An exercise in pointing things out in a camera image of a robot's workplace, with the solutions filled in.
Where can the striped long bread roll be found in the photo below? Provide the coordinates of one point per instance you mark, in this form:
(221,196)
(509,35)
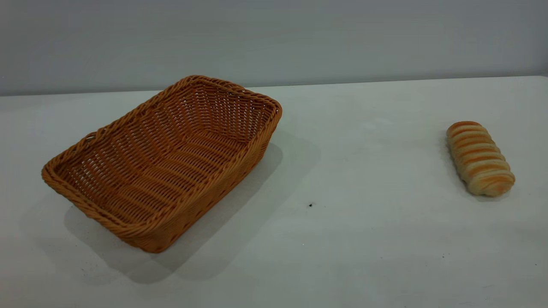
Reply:
(479,160)

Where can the orange woven wicker basket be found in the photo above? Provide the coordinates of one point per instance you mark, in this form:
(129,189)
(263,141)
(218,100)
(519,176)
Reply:
(171,162)

